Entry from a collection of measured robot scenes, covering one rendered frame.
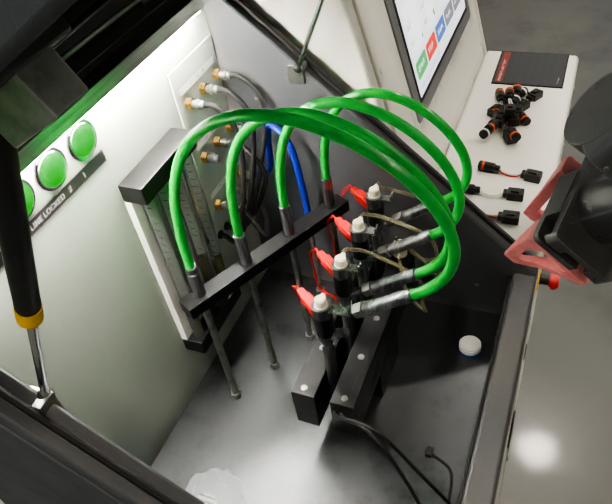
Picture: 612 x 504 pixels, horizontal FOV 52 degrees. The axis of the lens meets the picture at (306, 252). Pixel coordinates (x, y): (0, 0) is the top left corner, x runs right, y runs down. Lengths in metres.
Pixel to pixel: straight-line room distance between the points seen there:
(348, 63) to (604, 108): 0.63
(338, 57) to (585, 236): 0.60
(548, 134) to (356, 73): 0.54
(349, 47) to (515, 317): 0.51
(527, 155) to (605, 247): 0.83
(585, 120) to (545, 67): 1.21
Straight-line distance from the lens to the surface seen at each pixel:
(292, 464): 1.08
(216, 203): 1.11
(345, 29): 1.01
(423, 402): 1.12
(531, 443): 2.07
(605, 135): 0.44
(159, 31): 0.90
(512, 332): 1.07
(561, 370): 2.23
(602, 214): 0.53
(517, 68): 1.67
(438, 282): 0.75
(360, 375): 0.97
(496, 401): 0.99
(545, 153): 1.38
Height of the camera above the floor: 1.78
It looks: 43 degrees down
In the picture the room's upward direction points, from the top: 10 degrees counter-clockwise
